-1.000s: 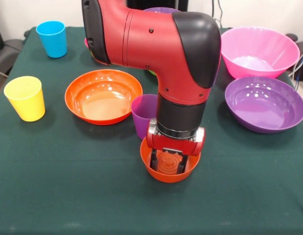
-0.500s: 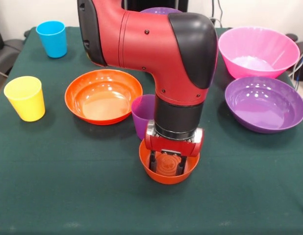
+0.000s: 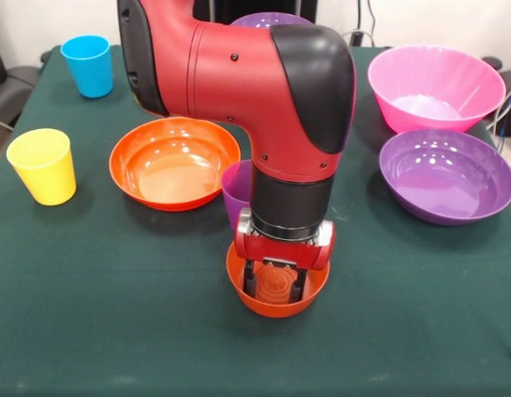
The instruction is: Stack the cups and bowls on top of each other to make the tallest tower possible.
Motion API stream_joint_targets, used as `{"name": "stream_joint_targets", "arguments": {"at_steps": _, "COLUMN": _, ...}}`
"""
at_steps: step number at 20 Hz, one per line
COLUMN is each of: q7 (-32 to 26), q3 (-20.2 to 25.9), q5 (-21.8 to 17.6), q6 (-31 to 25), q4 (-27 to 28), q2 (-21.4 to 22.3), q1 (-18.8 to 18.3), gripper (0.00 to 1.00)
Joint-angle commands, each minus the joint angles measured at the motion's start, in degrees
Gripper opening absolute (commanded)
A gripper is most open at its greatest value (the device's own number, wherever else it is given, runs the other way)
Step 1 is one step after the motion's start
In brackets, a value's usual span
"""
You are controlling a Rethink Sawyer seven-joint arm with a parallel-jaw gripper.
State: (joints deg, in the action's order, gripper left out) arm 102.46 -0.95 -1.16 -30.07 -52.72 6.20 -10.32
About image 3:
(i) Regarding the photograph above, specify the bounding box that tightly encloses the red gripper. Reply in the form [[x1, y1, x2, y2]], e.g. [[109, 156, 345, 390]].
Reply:
[[233, 208, 337, 303]]

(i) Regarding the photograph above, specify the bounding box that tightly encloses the orange small bowl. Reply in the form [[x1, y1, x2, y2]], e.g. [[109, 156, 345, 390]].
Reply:
[[225, 242, 332, 318]]

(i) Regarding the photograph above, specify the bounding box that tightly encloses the purple plastic cup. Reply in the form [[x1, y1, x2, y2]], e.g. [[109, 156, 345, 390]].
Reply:
[[220, 160, 256, 232]]

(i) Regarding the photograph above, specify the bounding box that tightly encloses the purple rounded deep bowl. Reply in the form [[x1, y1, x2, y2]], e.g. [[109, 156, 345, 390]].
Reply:
[[230, 12, 314, 30]]

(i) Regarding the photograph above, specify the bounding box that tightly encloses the orange wide shallow bowl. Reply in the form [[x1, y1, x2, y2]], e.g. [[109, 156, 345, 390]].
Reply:
[[108, 116, 242, 213]]

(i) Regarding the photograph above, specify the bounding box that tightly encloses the dark green table cloth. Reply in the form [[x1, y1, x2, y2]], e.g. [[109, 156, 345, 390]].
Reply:
[[0, 44, 511, 397]]

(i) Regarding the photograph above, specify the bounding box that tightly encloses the purple wide shallow bowl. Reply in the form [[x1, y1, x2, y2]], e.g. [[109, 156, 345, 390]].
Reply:
[[378, 128, 511, 227]]

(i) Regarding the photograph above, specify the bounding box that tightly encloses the pink large bowl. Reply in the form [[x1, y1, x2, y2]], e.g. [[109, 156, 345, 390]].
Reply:
[[366, 44, 508, 135]]

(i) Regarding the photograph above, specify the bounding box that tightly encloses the yellow plastic cup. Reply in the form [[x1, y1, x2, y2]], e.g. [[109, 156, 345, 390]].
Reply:
[[6, 127, 78, 207]]

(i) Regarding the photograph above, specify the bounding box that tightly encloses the blue plastic cup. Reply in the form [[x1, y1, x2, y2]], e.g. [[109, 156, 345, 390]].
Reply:
[[60, 34, 115, 99]]

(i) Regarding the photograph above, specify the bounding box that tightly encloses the black office chair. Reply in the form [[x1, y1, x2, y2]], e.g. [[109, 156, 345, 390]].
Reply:
[[0, 28, 44, 170]]

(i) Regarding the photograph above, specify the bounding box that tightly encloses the grey blue cable bundle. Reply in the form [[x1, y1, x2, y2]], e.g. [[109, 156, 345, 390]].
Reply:
[[485, 82, 511, 177]]

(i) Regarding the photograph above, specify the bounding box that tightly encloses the black hanging cable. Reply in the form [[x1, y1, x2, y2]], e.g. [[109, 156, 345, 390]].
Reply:
[[365, 0, 377, 45]]

